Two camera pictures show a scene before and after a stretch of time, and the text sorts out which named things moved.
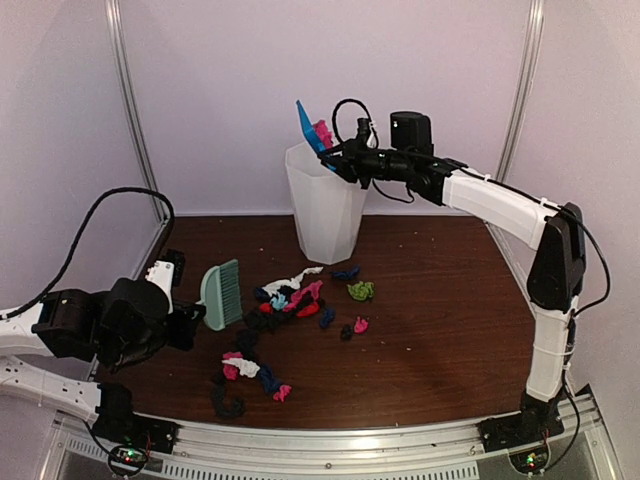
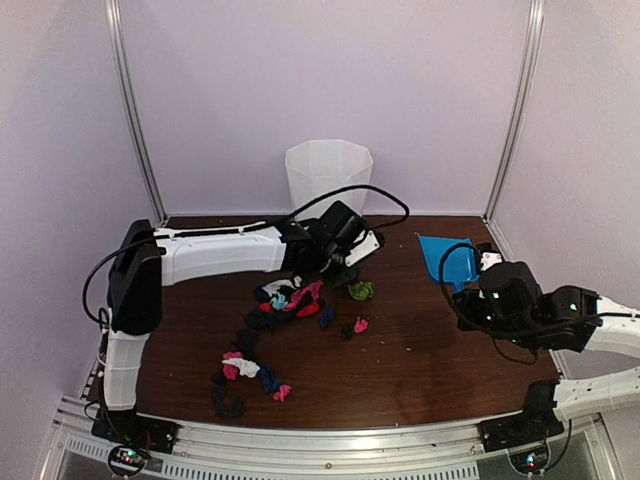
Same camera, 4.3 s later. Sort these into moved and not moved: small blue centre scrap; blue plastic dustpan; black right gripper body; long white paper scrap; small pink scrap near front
Moved: blue plastic dustpan; black right gripper body
Not moved: small pink scrap near front; small blue centre scrap; long white paper scrap
